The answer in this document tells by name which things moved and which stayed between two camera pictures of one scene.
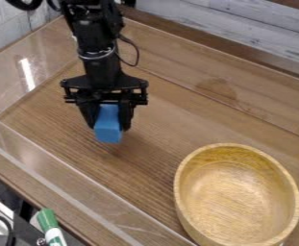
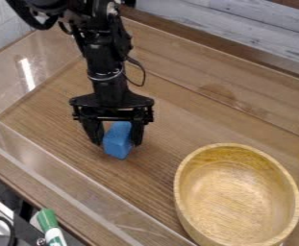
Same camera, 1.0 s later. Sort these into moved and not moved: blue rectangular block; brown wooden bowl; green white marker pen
Moved: blue rectangular block
Not moved: green white marker pen; brown wooden bowl
